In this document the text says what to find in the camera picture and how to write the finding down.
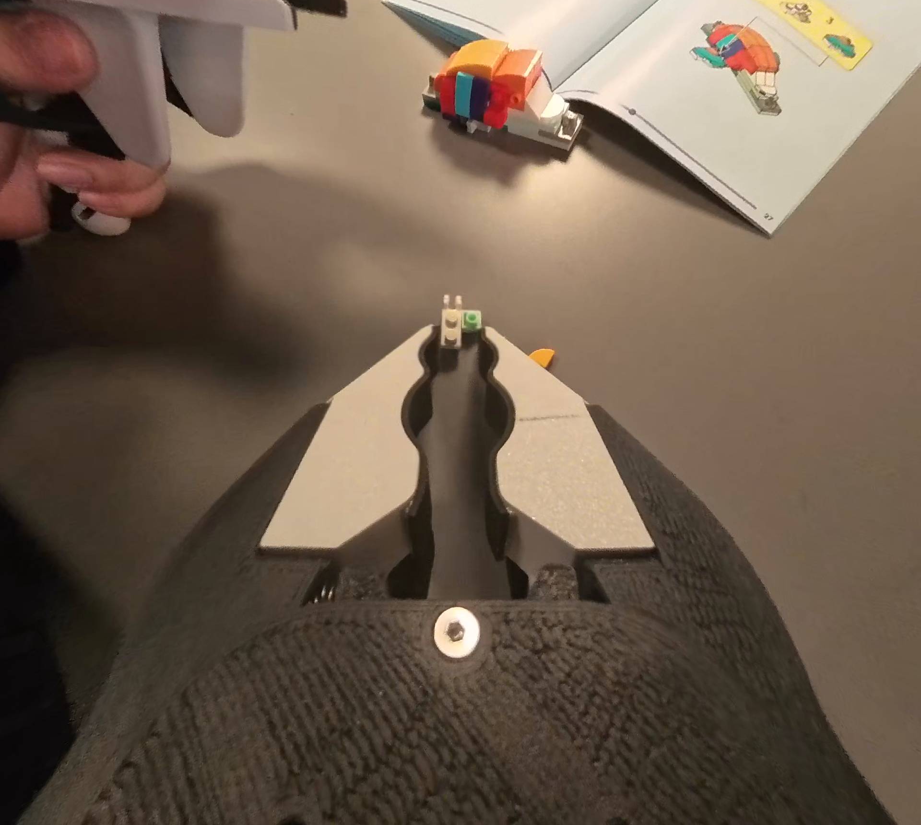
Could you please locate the person's black-clothed torso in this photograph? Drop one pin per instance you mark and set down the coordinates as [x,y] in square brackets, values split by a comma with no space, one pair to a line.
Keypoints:
[21,623]

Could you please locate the open lego instruction booklet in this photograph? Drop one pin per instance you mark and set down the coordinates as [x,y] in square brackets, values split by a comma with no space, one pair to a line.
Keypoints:
[647,12]

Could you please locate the small green lego stud piece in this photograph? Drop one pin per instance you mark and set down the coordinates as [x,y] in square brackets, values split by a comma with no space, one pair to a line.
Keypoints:
[472,321]

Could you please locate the multicoloured lego model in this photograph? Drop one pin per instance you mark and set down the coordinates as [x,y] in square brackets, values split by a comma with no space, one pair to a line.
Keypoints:
[496,91]

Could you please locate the small orange lego piece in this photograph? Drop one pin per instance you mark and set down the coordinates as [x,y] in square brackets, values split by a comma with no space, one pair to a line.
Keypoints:
[545,359]

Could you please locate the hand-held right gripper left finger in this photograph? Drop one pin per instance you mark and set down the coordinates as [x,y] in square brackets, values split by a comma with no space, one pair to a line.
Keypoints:
[345,472]

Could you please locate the person's left hand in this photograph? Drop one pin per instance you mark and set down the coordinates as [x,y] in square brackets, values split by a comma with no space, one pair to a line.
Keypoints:
[29,55]

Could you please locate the small white lego clip piece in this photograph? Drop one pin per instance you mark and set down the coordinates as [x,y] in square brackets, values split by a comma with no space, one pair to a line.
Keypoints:
[451,328]

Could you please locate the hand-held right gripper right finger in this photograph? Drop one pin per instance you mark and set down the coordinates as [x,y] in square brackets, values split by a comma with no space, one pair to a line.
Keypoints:
[568,472]

